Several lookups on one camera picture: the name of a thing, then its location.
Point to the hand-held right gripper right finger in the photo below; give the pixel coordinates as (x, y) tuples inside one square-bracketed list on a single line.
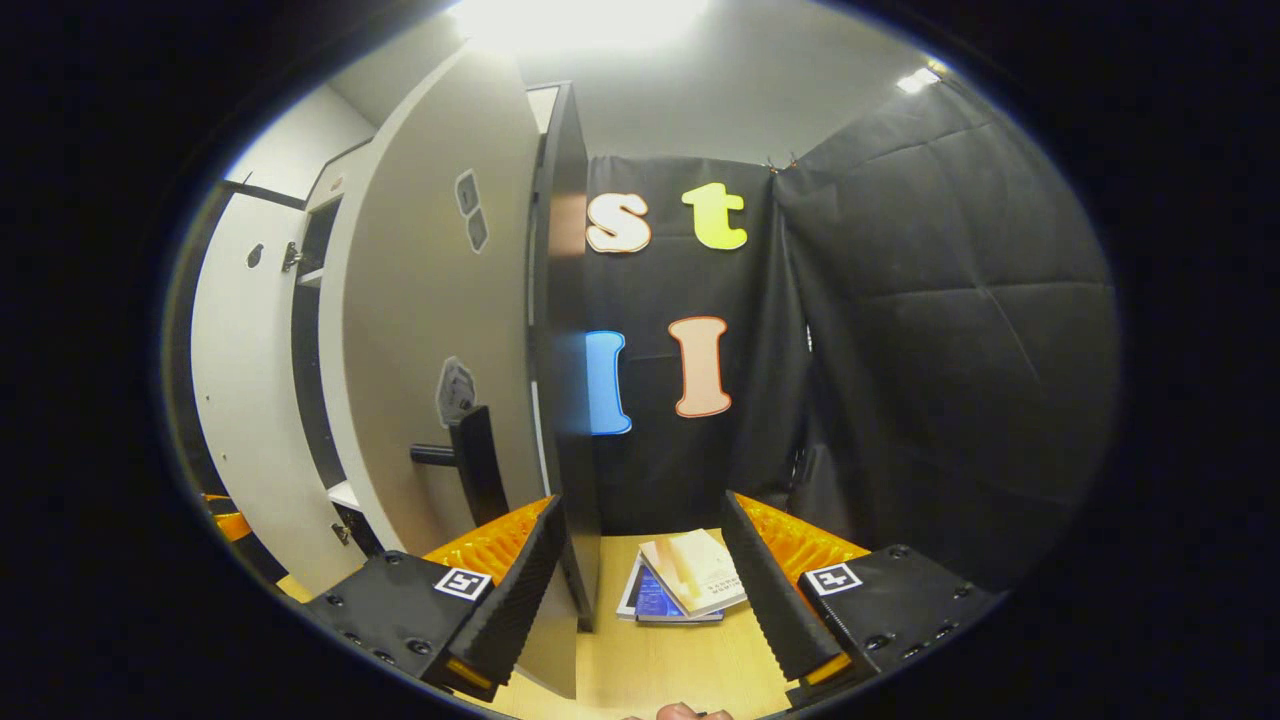
[(770, 600)]

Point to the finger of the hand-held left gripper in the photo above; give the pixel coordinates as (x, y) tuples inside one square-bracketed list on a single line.
[(230, 522)]

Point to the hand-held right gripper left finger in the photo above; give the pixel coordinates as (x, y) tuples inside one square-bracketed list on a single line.
[(520, 600)]

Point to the grey cabinet door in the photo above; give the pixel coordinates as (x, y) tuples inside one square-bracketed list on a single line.
[(240, 400), (420, 300)]

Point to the metal door hinge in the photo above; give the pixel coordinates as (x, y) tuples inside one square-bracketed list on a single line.
[(291, 257), (342, 533)]

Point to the blue book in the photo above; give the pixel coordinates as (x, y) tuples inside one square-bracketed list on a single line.
[(655, 602)]

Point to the black backdrop cloth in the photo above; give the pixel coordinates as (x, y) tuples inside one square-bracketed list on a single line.
[(900, 350)]

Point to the ceiling light panel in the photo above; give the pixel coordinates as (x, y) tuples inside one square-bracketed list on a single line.
[(580, 20), (920, 80)]

